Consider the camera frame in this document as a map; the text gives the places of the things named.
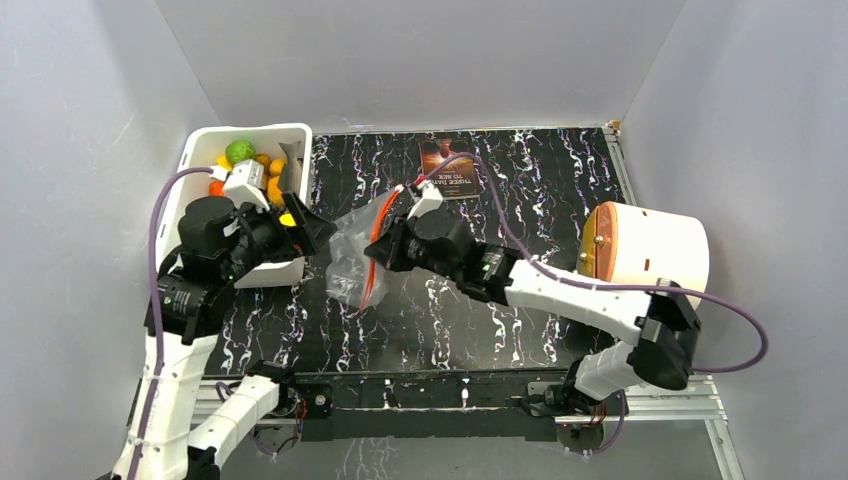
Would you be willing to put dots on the green round fruit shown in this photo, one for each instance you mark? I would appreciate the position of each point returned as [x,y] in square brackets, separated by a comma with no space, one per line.
[239,151]

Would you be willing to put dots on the orange fruit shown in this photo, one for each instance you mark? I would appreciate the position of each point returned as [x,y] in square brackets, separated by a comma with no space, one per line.
[274,192]

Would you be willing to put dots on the book with dark cover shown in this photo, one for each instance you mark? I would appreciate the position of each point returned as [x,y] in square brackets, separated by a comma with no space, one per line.
[448,164]

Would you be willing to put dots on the white plastic bin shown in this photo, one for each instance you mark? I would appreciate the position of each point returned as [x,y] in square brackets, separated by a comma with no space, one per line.
[202,149]

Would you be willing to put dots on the white cylinder orange lid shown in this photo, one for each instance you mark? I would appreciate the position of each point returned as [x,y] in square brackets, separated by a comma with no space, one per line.
[626,244]

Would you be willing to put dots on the orange persimmon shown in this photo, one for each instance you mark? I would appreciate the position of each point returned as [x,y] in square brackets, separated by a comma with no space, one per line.
[216,189]

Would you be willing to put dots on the grey toy fish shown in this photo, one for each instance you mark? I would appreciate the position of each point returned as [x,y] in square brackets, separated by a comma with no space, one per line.
[291,175]

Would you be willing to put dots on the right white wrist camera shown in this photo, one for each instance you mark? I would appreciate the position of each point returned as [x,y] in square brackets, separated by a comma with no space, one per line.
[426,198]

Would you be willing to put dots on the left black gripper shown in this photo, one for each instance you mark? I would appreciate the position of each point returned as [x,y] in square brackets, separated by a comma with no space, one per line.
[288,243]

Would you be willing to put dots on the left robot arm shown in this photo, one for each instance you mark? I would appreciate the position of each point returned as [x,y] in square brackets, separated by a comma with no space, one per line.
[194,286]

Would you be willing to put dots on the yellow bell pepper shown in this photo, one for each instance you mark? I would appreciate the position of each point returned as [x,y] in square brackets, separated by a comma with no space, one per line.
[224,163]

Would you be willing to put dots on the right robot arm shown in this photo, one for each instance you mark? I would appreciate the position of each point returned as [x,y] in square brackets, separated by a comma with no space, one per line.
[656,330]

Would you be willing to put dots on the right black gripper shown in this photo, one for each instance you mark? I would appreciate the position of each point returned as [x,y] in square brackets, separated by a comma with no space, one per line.
[392,245]

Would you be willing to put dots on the clear zip top bag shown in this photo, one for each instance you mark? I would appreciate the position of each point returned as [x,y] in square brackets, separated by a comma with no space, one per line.
[352,278]

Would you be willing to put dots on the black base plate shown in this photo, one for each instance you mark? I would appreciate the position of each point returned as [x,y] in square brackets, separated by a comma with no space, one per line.
[442,404]

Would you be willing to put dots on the aluminium frame rail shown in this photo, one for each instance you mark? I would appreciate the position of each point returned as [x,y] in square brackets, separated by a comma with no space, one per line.
[699,402]

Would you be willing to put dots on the yellow pear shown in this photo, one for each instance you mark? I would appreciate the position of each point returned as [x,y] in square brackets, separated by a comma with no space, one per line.
[287,220]

